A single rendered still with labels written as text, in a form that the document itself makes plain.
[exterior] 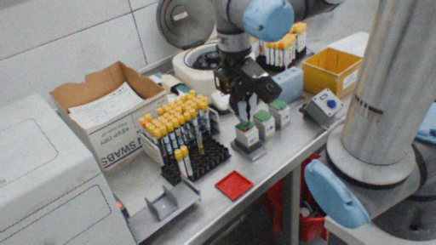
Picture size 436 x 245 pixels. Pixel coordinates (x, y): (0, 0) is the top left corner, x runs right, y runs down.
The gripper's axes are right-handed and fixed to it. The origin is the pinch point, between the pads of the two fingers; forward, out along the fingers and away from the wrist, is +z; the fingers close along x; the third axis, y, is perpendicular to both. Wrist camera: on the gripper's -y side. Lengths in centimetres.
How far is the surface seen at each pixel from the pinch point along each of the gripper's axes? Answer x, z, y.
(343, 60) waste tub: -44.5, 2.9, 3.8
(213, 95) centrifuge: -5.4, 4.6, 22.4
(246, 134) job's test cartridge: 1.5, 2.9, -0.8
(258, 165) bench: 2.4, 9.9, -5.6
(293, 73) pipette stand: -24.8, -0.1, 7.2
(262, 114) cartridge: -7.6, 3.2, 2.6
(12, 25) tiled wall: 34, -24, 56
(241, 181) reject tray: 9.3, 9.7, -6.8
